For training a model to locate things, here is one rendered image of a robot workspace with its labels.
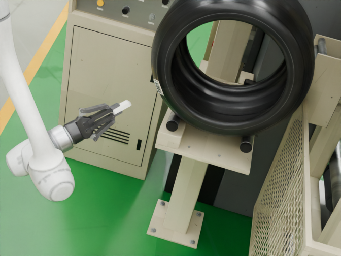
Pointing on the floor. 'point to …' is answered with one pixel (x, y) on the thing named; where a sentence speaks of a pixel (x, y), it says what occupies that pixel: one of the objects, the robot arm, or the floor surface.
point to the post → (227, 66)
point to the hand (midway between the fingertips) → (120, 106)
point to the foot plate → (154, 227)
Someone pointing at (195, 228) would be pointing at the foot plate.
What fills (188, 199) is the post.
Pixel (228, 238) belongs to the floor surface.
